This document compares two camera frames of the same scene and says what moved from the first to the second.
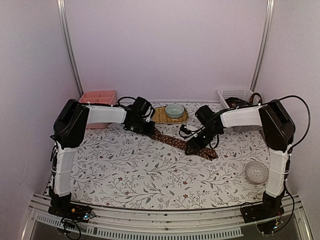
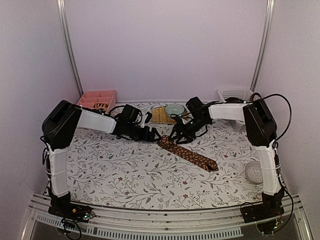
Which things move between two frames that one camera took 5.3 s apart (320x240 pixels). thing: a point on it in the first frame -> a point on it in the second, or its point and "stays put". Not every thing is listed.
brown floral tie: x=203 y=152 -> x=208 y=164
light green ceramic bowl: x=174 y=110 stays put
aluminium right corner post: x=270 y=7 stays put
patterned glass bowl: x=257 y=171 stays put
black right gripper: x=194 y=146 -> x=177 y=128
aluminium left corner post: x=65 y=32 stays put
